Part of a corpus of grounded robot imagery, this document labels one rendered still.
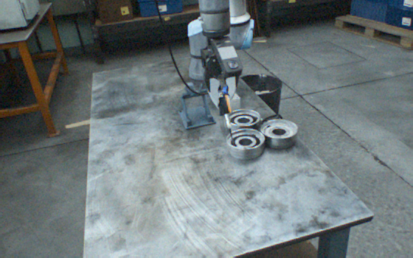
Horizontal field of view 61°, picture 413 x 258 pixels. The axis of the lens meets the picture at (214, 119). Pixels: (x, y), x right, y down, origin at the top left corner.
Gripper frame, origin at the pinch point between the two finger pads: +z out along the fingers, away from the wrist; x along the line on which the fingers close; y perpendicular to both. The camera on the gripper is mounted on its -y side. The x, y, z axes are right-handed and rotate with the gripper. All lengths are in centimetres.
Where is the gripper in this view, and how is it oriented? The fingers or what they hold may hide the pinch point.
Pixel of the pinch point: (223, 102)
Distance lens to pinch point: 97.4
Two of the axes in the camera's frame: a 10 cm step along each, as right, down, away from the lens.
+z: 0.8, 8.7, 4.9
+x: -9.6, 2.0, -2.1
